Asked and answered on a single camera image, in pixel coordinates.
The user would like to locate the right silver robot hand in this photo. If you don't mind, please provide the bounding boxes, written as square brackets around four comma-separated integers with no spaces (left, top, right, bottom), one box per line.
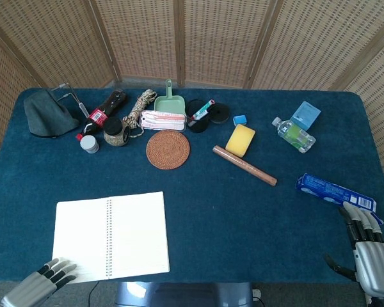
[323,201,384,297]

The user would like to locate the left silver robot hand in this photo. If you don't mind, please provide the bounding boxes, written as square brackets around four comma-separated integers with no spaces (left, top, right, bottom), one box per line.
[0,258,77,307]

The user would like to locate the spiral notebook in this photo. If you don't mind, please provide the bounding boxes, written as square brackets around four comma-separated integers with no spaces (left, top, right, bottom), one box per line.
[52,191,170,285]

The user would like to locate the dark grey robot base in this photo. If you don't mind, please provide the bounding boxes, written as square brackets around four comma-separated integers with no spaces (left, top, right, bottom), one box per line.
[115,281,254,307]

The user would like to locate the blue toothpaste box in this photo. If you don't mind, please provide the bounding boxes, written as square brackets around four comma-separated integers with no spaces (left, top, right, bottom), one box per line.
[295,173,384,225]

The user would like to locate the blue table cloth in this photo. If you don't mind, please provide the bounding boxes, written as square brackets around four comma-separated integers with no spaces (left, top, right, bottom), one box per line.
[0,88,384,284]

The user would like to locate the water bottle green label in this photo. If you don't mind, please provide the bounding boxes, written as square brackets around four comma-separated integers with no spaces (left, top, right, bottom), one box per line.
[271,116,317,154]

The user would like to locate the small white jar grey lid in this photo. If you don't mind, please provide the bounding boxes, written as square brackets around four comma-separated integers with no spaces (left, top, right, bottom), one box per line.
[79,134,100,155]

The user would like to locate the brown wooden roll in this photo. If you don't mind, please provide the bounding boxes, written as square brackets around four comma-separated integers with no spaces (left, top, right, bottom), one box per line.
[212,145,278,187]

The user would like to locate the light blue box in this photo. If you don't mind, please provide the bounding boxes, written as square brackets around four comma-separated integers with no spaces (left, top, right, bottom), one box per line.
[289,100,322,131]

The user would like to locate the grey felt hat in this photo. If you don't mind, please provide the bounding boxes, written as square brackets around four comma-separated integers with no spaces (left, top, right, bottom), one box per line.
[22,88,81,139]

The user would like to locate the glass seed jar black lid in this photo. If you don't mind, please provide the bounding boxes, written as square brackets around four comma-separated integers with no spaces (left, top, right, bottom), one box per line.
[102,116,131,147]

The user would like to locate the cola bottle red label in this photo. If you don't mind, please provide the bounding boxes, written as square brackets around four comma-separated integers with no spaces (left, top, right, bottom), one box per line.
[76,90,129,141]

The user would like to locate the yellow sponge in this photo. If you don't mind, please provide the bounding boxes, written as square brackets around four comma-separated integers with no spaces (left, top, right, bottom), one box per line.
[225,123,256,158]

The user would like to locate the round woven rattan coaster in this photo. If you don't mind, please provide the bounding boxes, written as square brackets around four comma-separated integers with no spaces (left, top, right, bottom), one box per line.
[145,129,191,170]

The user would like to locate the pink toothbrush pack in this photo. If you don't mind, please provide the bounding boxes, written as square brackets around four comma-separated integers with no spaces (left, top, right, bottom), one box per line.
[140,110,188,132]

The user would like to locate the black round disc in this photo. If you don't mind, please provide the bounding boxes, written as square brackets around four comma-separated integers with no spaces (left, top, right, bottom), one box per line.
[209,103,230,125]

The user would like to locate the black round discs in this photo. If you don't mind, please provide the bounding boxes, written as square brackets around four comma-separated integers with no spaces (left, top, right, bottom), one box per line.
[184,99,212,134]

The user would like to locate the green plastic dustpan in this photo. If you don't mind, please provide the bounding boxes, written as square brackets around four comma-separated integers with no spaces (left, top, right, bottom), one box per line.
[154,79,187,114]

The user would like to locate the marker pen black cap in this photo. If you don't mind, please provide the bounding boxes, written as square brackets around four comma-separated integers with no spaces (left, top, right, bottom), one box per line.
[188,98,216,124]

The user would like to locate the black cable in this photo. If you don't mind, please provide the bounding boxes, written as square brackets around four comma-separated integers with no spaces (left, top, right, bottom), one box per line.
[88,281,100,307]

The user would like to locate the bent metal wire stand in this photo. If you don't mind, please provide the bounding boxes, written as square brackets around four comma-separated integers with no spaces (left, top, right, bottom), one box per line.
[52,83,91,118]

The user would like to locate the braided rope bundle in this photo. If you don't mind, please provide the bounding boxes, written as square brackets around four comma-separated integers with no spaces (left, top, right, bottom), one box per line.
[123,89,158,138]

